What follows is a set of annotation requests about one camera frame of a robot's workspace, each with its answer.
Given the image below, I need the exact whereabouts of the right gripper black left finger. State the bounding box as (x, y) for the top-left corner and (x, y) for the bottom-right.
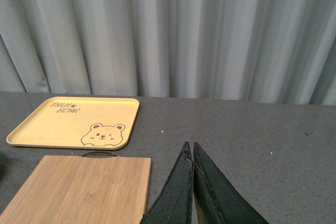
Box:
(140, 142), (194, 224)

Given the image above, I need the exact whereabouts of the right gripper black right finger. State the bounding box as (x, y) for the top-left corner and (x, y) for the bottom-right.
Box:
(193, 142), (267, 223)

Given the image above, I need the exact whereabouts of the wooden cutting board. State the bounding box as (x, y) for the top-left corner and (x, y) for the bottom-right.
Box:
(1, 156), (151, 223)

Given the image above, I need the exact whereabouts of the yellow bear tray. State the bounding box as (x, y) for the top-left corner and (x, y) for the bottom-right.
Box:
(6, 97), (140, 150)

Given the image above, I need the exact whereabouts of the grey curtain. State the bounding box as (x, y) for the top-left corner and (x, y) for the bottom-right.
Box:
(1, 0), (335, 105)

